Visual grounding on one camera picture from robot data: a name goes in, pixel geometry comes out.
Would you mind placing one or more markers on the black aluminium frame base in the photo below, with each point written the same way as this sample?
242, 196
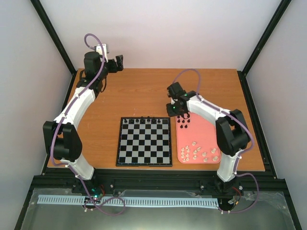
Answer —
112, 181

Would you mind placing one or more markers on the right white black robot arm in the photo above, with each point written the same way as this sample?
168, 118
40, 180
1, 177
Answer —
232, 134

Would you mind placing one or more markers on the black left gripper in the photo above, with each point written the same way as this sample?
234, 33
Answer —
120, 63

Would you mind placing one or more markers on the left black frame post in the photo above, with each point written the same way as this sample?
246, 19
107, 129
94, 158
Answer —
53, 34

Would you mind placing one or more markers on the pink plastic tray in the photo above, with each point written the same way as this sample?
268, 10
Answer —
203, 133

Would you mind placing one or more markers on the black white chess board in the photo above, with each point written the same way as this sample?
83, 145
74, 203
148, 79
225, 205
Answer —
144, 144

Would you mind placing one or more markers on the right black frame post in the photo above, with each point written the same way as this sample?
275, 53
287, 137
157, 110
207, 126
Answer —
282, 7

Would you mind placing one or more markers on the light blue slotted cable duct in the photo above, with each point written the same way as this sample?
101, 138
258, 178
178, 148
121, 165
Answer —
129, 201

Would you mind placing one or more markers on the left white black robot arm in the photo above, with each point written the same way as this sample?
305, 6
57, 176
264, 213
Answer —
62, 142

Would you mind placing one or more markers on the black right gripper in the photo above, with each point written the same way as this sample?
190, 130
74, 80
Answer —
171, 113

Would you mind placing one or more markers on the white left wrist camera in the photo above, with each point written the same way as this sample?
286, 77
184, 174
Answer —
102, 50

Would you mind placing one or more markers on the black frame post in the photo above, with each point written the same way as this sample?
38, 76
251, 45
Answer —
282, 7
53, 34

